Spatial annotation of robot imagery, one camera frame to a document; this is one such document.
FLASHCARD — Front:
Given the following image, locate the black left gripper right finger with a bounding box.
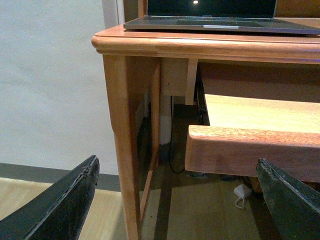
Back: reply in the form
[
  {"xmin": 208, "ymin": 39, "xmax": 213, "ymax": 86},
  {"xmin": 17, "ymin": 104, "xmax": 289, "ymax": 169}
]
[{"xmin": 256, "ymin": 158, "xmax": 320, "ymax": 240}]

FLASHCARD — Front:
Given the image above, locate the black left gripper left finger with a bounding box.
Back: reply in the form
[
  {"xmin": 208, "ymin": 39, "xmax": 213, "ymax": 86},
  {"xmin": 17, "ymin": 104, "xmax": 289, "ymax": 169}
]
[{"xmin": 0, "ymin": 155, "xmax": 100, "ymax": 240}]

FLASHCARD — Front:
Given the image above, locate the wooden keyboard tray drawer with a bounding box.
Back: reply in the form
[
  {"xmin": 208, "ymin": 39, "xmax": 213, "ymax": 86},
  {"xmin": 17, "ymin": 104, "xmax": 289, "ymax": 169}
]
[{"xmin": 184, "ymin": 94, "xmax": 320, "ymax": 182}]

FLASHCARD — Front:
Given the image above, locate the white power adapter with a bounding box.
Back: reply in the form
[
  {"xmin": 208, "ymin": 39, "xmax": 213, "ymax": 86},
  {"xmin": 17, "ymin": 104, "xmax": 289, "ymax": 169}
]
[{"xmin": 233, "ymin": 184, "xmax": 252, "ymax": 210}]

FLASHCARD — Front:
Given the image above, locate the wooden desk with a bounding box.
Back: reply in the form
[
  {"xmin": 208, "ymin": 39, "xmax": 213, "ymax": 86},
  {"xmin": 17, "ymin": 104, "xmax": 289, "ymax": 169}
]
[{"xmin": 91, "ymin": 0, "xmax": 320, "ymax": 240}]

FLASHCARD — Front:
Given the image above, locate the white pipe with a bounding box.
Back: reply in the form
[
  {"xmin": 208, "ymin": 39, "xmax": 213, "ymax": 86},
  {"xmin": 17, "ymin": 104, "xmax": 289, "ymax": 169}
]
[{"xmin": 159, "ymin": 95, "xmax": 172, "ymax": 145}]

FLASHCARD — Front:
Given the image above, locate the grey laptop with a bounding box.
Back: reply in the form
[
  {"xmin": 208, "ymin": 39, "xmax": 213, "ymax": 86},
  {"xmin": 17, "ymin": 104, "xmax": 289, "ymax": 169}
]
[{"xmin": 123, "ymin": 0, "xmax": 320, "ymax": 35}]

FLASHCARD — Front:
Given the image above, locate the black power cable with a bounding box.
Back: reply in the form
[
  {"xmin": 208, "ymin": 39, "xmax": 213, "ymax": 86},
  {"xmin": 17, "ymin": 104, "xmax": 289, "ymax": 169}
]
[{"xmin": 169, "ymin": 95, "xmax": 186, "ymax": 174}]

